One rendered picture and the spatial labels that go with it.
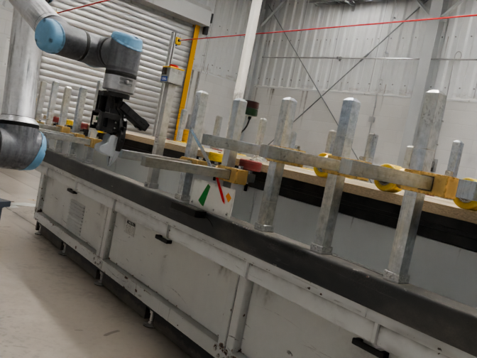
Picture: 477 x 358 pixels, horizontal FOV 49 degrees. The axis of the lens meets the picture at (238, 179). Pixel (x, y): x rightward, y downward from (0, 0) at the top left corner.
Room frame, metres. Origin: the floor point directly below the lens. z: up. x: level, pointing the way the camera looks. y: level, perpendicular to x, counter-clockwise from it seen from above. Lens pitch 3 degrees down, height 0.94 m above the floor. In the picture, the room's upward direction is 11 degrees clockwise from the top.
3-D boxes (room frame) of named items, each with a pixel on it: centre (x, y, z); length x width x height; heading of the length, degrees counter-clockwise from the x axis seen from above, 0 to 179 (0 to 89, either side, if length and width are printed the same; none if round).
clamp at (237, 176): (1.82, 0.03, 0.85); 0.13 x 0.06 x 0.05; 38
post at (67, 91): (3.21, 1.13, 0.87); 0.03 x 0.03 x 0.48; 38
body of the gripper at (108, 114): (1.51, 0.40, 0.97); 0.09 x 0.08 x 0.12; 130
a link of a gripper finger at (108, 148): (1.50, 0.38, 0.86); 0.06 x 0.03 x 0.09; 130
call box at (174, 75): (2.23, 0.36, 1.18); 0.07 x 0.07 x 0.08; 38
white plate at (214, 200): (1.84, 0.08, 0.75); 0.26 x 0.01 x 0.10; 38
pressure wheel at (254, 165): (1.84, -0.03, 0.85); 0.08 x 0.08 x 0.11
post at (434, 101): (1.24, -0.42, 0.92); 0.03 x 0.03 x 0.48; 38
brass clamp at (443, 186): (1.23, -0.43, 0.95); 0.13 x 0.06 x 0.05; 38
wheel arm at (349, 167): (1.18, -0.40, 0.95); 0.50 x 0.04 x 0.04; 128
